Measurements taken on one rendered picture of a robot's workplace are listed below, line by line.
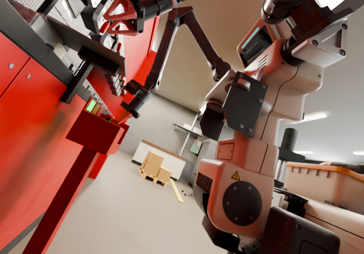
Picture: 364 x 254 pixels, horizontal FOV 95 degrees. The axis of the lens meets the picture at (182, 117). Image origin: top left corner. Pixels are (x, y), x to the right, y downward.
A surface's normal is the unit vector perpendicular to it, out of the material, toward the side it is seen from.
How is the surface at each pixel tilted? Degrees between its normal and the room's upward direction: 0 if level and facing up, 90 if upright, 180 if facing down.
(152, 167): 90
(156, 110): 90
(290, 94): 90
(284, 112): 90
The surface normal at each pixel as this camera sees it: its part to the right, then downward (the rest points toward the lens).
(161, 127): 0.14, -0.19
